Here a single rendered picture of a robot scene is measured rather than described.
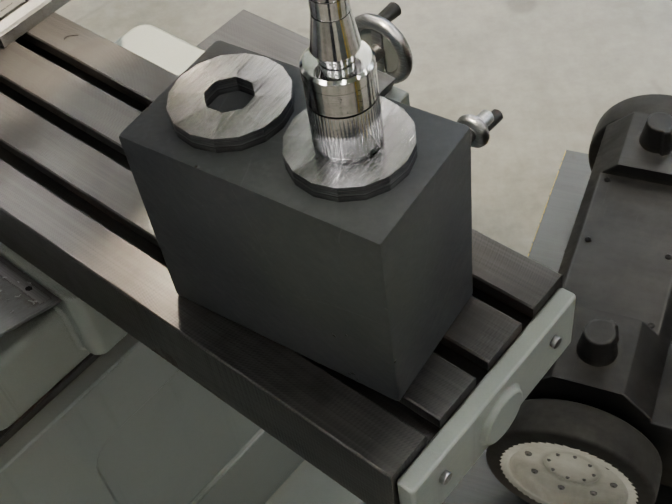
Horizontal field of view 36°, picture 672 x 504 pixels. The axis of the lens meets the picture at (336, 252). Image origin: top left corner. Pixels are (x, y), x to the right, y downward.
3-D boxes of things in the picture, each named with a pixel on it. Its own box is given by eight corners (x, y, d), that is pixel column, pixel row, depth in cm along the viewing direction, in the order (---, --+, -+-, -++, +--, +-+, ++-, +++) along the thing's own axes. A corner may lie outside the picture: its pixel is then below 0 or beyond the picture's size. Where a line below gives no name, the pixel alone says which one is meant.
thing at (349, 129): (305, 160, 67) (292, 93, 63) (322, 111, 70) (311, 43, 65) (375, 167, 66) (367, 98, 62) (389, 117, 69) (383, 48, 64)
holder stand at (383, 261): (258, 201, 93) (214, 22, 78) (475, 292, 84) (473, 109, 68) (175, 295, 87) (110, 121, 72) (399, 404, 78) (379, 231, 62)
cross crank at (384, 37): (370, 50, 161) (363, -13, 152) (431, 77, 155) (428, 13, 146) (304, 108, 154) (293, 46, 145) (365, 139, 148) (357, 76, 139)
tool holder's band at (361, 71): (292, 93, 63) (290, 80, 62) (311, 43, 65) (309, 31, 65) (367, 98, 62) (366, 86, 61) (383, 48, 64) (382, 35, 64)
